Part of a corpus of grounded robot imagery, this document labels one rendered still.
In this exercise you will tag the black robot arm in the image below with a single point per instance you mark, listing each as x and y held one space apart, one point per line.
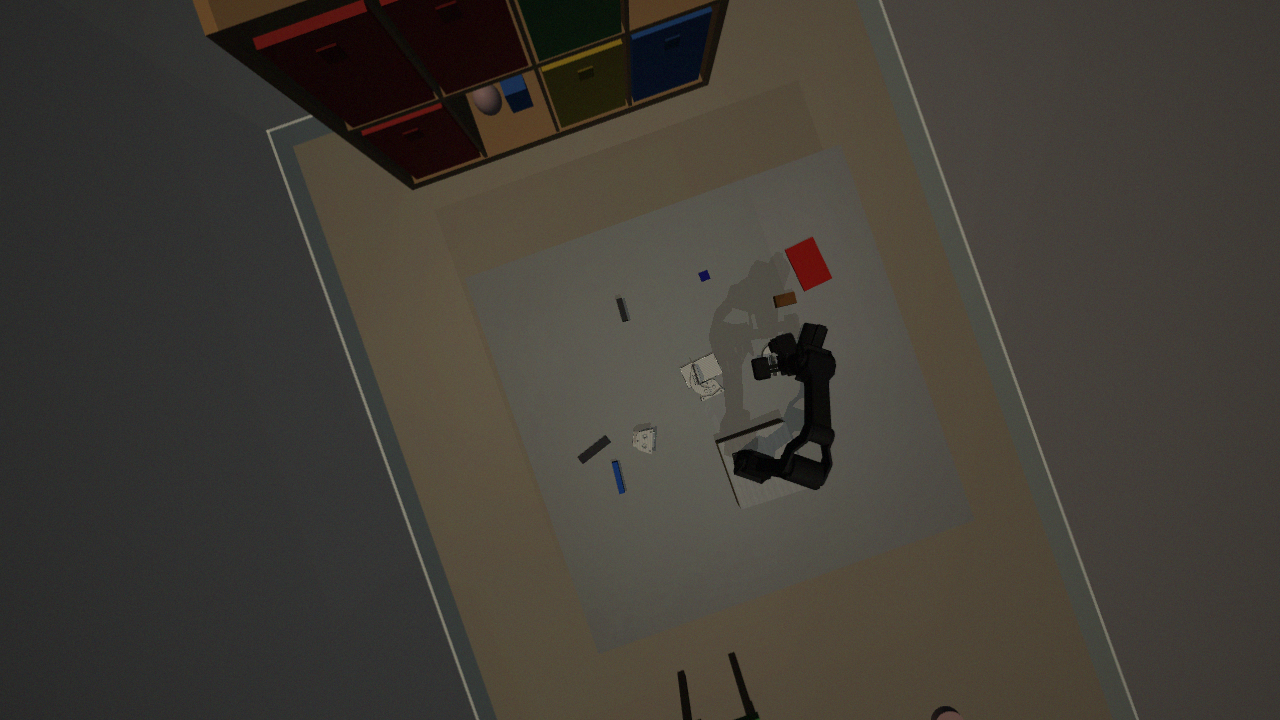
814 366

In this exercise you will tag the red flat rectangular plate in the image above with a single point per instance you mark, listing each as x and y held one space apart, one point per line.
808 264

